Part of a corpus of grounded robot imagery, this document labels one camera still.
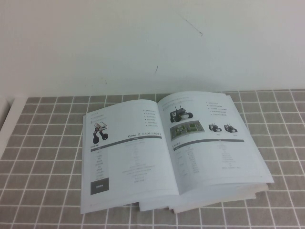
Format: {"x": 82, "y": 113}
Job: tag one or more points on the grey white checkered tablecloth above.
{"x": 43, "y": 167}

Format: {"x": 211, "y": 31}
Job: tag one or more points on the white product catalogue book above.
{"x": 152, "y": 157}

